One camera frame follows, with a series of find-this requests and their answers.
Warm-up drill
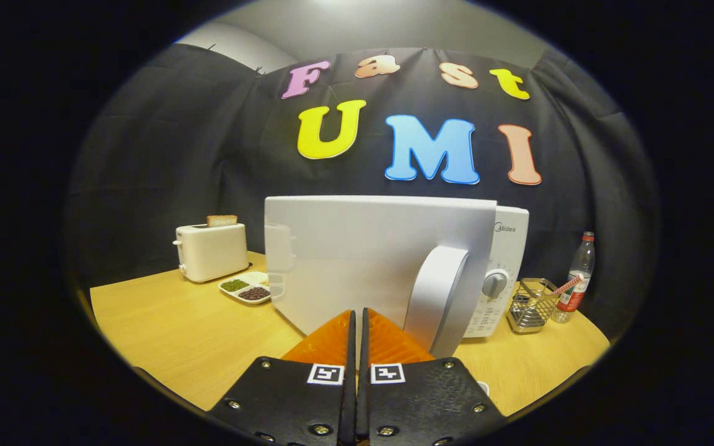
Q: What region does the white toaster oven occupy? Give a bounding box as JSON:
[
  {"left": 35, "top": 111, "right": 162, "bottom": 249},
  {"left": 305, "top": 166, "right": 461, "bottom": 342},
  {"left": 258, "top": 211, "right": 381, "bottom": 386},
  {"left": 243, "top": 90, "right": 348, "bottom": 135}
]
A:
[{"left": 264, "top": 196, "right": 530, "bottom": 360}]

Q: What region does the white bread toaster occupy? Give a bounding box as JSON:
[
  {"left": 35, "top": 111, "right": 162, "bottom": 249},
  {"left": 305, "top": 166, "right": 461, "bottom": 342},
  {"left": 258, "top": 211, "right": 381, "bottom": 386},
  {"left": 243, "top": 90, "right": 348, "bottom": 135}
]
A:
[{"left": 173, "top": 223, "right": 250, "bottom": 284}]

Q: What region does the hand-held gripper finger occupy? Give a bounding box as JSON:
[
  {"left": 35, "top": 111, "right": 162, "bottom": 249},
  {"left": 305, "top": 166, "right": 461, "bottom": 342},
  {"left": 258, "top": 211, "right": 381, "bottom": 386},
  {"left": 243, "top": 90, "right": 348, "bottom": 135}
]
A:
[
  {"left": 207, "top": 310, "right": 358, "bottom": 446},
  {"left": 357, "top": 308, "right": 508, "bottom": 446}
]

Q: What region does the white divided dish with beans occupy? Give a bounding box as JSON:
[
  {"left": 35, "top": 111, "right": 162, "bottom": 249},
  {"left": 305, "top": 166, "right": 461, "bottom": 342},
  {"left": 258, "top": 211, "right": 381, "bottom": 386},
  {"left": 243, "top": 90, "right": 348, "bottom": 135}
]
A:
[{"left": 219, "top": 271, "right": 271, "bottom": 305}]

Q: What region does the clear plastic bottle red label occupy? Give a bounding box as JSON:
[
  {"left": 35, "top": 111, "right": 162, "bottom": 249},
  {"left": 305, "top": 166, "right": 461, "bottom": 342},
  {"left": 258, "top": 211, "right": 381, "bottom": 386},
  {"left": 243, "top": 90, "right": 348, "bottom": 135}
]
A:
[{"left": 551, "top": 232, "right": 596, "bottom": 324}]

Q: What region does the red checked straw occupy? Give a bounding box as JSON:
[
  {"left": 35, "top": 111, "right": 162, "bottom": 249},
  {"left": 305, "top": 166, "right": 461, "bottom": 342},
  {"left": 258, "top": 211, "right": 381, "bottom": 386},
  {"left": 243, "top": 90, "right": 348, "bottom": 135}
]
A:
[{"left": 551, "top": 273, "right": 584, "bottom": 297}]

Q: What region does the metal wire utensil holder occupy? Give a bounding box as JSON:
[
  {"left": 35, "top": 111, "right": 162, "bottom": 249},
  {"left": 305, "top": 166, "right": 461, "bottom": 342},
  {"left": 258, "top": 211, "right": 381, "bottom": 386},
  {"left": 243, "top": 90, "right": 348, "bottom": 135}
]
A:
[{"left": 507, "top": 278, "right": 561, "bottom": 335}]

